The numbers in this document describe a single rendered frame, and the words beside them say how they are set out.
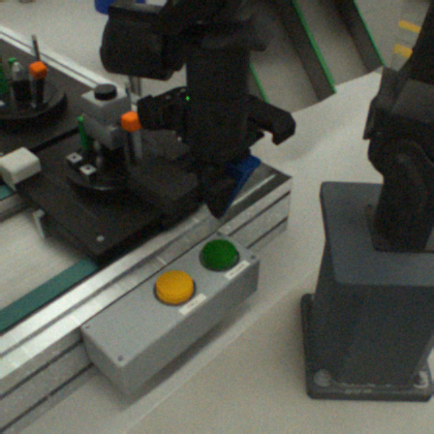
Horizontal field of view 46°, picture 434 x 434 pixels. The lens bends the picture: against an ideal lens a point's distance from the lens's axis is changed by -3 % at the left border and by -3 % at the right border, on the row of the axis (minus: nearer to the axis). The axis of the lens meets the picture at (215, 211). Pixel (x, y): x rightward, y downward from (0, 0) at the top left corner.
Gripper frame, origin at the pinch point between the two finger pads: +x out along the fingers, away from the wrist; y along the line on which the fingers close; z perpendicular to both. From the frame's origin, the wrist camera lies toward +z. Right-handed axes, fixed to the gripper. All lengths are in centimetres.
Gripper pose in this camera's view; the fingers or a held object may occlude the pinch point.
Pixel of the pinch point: (217, 191)
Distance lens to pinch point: 54.8
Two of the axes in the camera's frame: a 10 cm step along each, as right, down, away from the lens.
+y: -6.8, 4.8, -5.5
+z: -7.3, -4.5, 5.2
